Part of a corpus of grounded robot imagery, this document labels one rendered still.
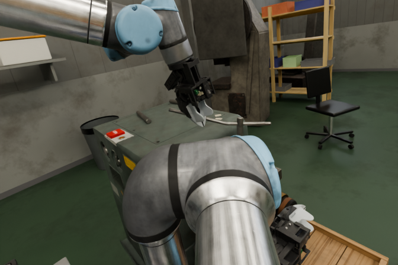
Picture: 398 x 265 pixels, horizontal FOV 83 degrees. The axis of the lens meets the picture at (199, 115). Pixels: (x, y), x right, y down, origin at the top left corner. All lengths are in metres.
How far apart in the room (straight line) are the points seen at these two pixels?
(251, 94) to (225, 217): 3.67
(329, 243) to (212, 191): 0.71
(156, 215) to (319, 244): 0.68
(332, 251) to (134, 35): 0.85
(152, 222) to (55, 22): 0.32
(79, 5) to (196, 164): 0.29
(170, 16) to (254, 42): 3.22
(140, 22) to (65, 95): 3.55
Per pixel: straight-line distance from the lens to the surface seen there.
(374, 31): 8.19
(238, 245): 0.24
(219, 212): 0.27
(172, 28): 0.56
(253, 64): 3.78
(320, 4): 4.97
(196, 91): 0.58
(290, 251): 0.66
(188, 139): 0.81
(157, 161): 0.34
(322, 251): 0.93
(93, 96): 4.02
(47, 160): 4.01
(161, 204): 0.34
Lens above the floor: 1.58
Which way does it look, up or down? 18 degrees down
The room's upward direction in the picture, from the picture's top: 9 degrees counter-clockwise
